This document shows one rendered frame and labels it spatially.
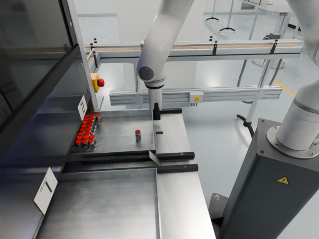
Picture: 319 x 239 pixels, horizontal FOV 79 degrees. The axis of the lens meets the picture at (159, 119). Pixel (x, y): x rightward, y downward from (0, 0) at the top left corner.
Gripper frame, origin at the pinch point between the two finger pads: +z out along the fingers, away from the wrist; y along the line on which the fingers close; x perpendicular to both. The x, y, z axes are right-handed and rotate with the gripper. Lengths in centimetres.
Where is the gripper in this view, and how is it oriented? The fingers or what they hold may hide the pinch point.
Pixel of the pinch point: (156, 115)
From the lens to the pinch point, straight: 84.7
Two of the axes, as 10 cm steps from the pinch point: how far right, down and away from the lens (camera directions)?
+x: 10.0, -0.7, 0.3
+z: 0.3, 8.0, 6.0
